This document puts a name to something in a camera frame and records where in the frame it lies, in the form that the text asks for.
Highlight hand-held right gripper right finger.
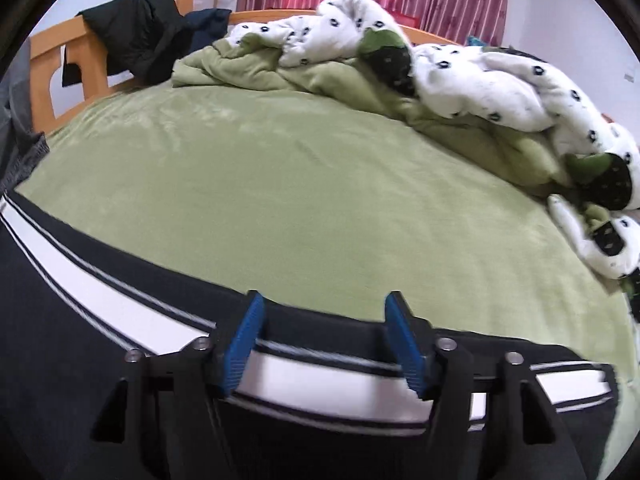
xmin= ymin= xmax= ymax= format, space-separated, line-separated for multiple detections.
xmin=384 ymin=290 xmax=588 ymax=480

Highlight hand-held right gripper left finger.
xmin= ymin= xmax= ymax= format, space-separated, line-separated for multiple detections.
xmin=90 ymin=290 xmax=266 ymax=480

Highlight black pants with white stripes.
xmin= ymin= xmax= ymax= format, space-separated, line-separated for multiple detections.
xmin=0 ymin=192 xmax=621 ymax=480

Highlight green bed sheet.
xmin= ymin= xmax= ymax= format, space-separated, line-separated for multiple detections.
xmin=15 ymin=84 xmax=640 ymax=480

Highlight white patterned duvet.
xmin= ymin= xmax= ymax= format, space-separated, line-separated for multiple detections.
xmin=227 ymin=0 xmax=640 ymax=281

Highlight crumpled green blanket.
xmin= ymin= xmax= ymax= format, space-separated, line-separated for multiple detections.
xmin=172 ymin=35 xmax=621 ymax=226

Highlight grey cloth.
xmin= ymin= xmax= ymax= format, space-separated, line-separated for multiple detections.
xmin=0 ymin=50 xmax=51 ymax=196

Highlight navy garment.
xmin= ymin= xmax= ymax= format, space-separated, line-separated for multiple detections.
xmin=182 ymin=8 xmax=233 ymax=56

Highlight black jacket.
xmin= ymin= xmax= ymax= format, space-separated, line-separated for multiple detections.
xmin=61 ymin=0 xmax=193 ymax=88

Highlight wooden bed frame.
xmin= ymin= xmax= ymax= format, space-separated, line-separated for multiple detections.
xmin=29 ymin=0 xmax=461 ymax=136

